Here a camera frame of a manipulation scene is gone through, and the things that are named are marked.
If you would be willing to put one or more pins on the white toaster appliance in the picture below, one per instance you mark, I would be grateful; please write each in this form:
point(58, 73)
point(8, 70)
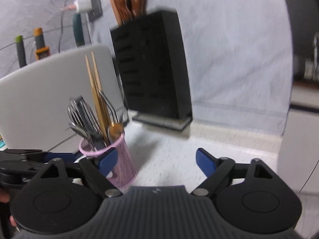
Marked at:
point(35, 98)

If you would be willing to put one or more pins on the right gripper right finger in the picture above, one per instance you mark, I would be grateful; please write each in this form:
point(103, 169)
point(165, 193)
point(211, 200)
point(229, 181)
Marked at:
point(217, 170)

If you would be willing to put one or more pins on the white cabinet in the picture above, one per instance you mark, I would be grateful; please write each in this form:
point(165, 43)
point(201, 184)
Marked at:
point(298, 156)

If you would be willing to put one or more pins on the metal fork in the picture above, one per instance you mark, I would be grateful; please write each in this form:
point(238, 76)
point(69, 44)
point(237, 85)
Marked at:
point(83, 133)

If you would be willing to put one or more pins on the grey wall socket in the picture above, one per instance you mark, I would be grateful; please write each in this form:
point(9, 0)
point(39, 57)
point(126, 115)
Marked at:
point(96, 12)

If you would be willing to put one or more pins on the black knife block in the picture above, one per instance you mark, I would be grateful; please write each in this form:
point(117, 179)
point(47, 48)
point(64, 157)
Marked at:
point(151, 61)

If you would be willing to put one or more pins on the white wall charger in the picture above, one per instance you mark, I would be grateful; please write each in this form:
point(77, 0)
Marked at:
point(80, 6)

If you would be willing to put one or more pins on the pink mesh cup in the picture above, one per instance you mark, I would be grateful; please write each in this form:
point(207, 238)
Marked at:
point(124, 172)

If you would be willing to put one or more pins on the wooden knife handle left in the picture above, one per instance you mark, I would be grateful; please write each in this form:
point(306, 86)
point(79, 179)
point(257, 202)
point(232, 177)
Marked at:
point(121, 11)

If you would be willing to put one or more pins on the orange tipped grey utensil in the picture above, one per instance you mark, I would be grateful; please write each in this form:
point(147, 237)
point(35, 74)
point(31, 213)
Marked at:
point(42, 50)

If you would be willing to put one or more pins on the green tipped grey utensil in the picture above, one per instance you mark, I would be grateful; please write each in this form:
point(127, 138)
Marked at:
point(20, 51)

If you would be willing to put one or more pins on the gold metal spoon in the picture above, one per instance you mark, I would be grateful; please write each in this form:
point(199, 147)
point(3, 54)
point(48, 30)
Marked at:
point(114, 131)

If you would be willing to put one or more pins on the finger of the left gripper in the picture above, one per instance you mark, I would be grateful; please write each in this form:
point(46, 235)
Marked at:
point(66, 157)

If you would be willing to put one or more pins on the metal tongs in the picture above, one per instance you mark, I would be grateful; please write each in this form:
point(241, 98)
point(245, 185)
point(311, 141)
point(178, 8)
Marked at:
point(109, 105)

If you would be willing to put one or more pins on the dark green handle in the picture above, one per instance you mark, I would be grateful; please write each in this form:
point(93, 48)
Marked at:
point(78, 30)

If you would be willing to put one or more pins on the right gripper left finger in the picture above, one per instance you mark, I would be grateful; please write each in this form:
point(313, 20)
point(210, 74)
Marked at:
point(95, 171)

